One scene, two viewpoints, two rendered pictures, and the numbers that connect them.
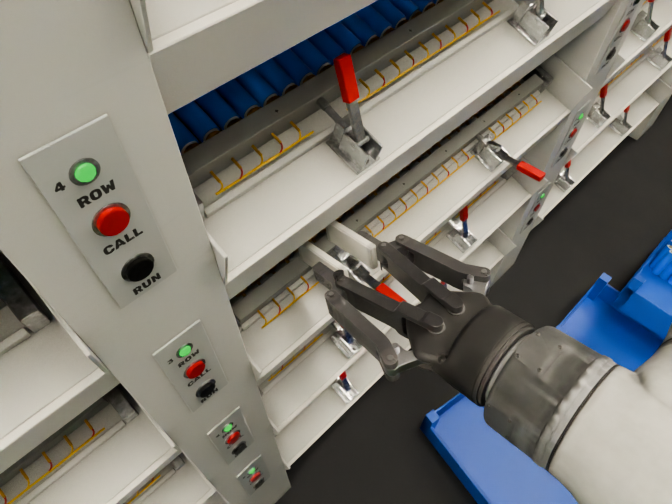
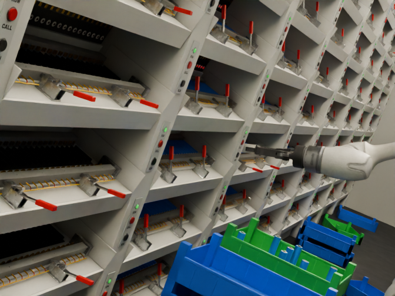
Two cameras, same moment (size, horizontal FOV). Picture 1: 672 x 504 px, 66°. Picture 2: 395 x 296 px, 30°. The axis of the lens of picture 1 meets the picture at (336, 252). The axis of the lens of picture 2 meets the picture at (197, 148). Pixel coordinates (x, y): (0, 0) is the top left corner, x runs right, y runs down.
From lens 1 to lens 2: 2.24 m
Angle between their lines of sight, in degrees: 52
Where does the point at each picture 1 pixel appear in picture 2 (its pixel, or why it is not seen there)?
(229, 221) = not seen: hidden behind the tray
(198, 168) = not seen: hidden behind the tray
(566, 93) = (272, 161)
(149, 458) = (218, 175)
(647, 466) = (337, 149)
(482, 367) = (303, 149)
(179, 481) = (190, 225)
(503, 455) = not seen: outside the picture
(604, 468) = (331, 152)
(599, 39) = (283, 141)
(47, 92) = (271, 63)
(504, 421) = (310, 157)
